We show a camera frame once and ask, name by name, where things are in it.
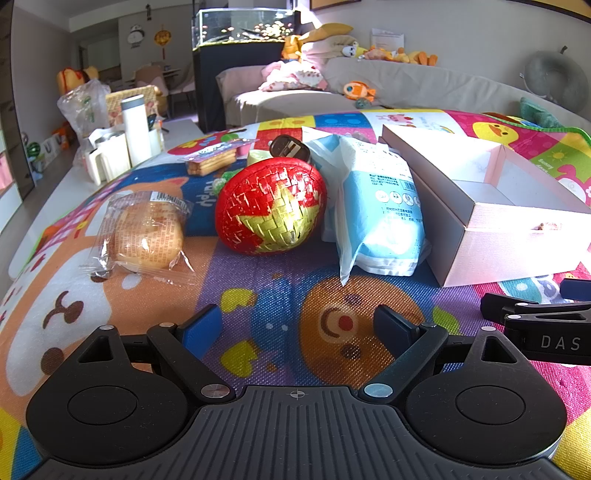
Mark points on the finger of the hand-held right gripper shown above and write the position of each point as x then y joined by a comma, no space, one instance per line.
517,305
577,290

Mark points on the yellow pillow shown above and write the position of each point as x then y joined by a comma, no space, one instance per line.
330,31

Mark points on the colourful cartoon play mat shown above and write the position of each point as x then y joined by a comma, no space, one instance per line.
277,300

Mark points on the small black brown box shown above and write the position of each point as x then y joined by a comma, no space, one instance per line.
288,147

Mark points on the blue and white soft packet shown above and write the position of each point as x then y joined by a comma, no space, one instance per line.
378,198

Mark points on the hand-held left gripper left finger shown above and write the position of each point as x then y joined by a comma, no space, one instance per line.
203,326

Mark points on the white and pink cardboard box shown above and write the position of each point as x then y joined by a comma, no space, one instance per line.
498,226

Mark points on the beige dining chair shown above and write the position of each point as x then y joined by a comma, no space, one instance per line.
178,87

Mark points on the white plush toy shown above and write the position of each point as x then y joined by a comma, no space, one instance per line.
332,48

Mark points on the red woven ball gold star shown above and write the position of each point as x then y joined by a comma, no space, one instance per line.
268,203

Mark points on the pink patterned cloth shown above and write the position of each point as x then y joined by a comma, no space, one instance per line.
293,76

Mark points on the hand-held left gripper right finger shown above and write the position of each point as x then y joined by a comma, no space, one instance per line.
392,330

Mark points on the white paper sheet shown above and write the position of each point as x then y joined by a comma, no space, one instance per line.
388,38

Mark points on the clear plastic bag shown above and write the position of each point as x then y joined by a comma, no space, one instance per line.
83,108

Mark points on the cracker packet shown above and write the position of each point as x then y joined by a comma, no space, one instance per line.
210,161

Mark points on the white thermos bottle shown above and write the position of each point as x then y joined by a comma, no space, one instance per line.
136,131

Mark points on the yellow woven basket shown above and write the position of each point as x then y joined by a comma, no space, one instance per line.
147,99

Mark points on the beige sofa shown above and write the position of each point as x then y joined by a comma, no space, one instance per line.
415,83

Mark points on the white wall clock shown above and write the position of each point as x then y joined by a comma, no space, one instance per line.
135,35

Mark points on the orange hanging ornament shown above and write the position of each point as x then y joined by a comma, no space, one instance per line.
161,37

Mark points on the bread in clear wrapper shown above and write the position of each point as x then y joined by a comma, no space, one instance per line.
143,230

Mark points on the orange fish plush toy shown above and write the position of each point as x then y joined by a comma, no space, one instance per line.
358,91

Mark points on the teal cushion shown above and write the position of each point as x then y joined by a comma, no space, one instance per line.
538,113

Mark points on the glass fish tank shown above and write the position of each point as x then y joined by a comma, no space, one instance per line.
249,25

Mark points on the orange and yellow plush toys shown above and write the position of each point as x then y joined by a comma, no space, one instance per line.
406,56

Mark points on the white pitcher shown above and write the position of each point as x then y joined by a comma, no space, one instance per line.
108,157

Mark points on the yellow and red plush toy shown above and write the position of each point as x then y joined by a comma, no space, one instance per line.
74,76

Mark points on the grey neck pillow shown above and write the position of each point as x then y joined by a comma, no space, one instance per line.
558,74

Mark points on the small green item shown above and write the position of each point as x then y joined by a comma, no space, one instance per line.
229,177

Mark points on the green ball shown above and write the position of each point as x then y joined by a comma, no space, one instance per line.
33,150

